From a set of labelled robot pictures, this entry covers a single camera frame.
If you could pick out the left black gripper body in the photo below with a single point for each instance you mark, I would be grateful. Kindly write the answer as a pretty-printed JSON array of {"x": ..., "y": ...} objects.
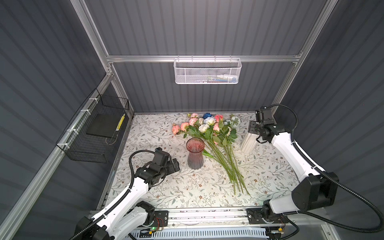
[{"x": 169, "y": 168}]

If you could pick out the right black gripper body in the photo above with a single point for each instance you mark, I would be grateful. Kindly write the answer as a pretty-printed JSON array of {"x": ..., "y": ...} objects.
[{"x": 253, "y": 127}]

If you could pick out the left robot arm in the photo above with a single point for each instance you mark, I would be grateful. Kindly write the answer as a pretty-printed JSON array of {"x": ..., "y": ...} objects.
[{"x": 127, "y": 212}]

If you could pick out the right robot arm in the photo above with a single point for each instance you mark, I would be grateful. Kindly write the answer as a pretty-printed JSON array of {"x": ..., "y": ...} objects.
[{"x": 314, "y": 191}]

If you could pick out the white ribbed ceramic vase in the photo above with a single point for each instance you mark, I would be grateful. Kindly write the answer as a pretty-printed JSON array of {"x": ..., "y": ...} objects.
[{"x": 249, "y": 143}]

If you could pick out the pink glass vase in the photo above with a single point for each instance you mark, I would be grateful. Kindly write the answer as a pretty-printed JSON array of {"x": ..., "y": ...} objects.
[{"x": 195, "y": 147}]

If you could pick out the bunch of artificial flowers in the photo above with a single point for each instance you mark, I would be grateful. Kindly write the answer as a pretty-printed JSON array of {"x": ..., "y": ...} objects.
[{"x": 219, "y": 135}]

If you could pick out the floral table mat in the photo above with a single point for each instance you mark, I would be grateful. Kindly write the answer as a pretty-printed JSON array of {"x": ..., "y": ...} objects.
[{"x": 267, "y": 173}]

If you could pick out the items in white basket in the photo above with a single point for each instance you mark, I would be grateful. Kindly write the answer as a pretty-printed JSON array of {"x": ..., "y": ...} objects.
[{"x": 226, "y": 79}]

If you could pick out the black flat pad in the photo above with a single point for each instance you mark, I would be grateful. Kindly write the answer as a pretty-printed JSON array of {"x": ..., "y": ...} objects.
[{"x": 103, "y": 126}]

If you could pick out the black wire basket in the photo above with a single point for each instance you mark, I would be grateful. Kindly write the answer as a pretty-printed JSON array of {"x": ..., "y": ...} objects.
[{"x": 78, "y": 146}]

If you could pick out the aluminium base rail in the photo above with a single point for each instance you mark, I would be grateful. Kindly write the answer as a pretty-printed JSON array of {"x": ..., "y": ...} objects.
[{"x": 234, "y": 223}]

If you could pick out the white wire basket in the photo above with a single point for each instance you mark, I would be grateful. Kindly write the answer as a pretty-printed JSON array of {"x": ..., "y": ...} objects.
[{"x": 188, "y": 70}]

